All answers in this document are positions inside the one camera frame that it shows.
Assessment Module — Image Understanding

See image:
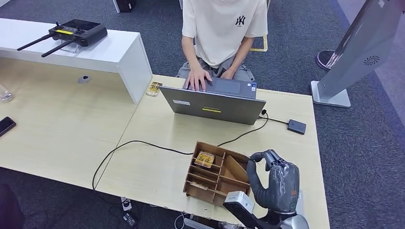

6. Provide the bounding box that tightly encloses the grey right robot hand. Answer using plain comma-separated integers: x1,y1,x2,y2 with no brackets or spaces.
246,149,300,216

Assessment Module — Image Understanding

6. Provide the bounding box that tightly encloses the person's right hand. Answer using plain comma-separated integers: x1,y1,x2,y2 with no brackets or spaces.
184,67,213,92

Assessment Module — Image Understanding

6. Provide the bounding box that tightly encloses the white card reader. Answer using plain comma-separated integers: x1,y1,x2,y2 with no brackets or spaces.
296,189,305,219

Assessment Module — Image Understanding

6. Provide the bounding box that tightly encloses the hotel key card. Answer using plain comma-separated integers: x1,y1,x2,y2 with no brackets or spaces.
146,82,163,97
189,181,210,191

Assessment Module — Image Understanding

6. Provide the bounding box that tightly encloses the person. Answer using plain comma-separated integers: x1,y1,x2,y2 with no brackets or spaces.
176,0,268,92

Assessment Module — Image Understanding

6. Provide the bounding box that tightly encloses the grey laptop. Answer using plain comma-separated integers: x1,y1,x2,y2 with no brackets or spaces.
159,74,266,126

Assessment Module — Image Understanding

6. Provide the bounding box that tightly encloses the dark grey USB box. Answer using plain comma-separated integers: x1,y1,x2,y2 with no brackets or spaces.
287,119,307,135

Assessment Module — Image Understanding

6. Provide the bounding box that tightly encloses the wooden compartment organizer box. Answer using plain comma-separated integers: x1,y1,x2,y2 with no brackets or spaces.
182,141,254,208

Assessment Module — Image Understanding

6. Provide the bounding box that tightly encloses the white desk shelf riser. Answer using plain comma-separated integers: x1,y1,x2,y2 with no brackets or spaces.
0,18,153,105

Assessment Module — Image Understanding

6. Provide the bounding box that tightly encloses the black box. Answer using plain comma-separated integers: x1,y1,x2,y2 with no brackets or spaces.
113,0,138,14

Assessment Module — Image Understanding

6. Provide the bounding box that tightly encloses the black remote controller with antennas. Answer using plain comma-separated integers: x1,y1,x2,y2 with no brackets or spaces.
16,19,108,59

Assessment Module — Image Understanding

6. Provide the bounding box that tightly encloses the clear acrylic stand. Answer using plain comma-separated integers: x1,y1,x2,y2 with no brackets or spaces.
60,41,80,54

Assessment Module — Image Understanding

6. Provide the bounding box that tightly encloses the silver kiosk stand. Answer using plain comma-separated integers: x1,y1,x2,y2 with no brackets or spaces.
310,0,405,108

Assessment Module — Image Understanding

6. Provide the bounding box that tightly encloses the white power strip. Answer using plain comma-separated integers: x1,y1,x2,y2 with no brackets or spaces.
120,197,133,212

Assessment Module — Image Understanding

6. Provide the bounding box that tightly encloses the black power adapter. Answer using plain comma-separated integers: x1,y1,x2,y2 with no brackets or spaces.
122,213,138,228

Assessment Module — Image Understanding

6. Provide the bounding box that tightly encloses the clear drinking glass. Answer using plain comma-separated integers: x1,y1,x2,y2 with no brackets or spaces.
0,84,15,104

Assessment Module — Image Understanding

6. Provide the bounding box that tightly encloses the black smartphone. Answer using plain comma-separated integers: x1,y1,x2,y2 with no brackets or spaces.
0,116,17,138

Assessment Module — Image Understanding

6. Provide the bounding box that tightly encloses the thin black USB cable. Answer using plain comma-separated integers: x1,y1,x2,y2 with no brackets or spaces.
257,116,289,125

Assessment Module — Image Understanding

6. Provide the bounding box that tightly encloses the black power cable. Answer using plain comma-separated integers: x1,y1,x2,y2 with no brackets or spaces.
92,109,269,191

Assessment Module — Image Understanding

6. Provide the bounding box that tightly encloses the round chrome post base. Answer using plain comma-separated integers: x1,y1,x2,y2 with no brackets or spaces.
316,50,345,72

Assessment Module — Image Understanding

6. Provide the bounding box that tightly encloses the white cable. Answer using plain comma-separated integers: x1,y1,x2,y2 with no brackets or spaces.
173,212,187,229

